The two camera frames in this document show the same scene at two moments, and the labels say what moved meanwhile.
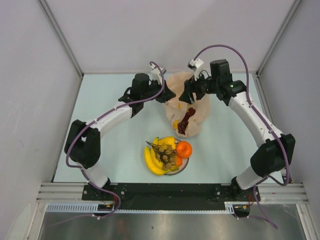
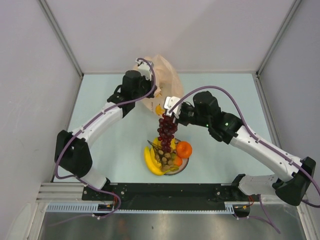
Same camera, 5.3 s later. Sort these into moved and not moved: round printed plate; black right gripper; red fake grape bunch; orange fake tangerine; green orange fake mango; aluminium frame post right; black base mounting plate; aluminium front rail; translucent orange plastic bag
Moved: black right gripper; red fake grape bunch; translucent orange plastic bag
Not moved: green orange fake mango; black base mounting plate; round printed plate; aluminium frame post right; orange fake tangerine; aluminium front rail
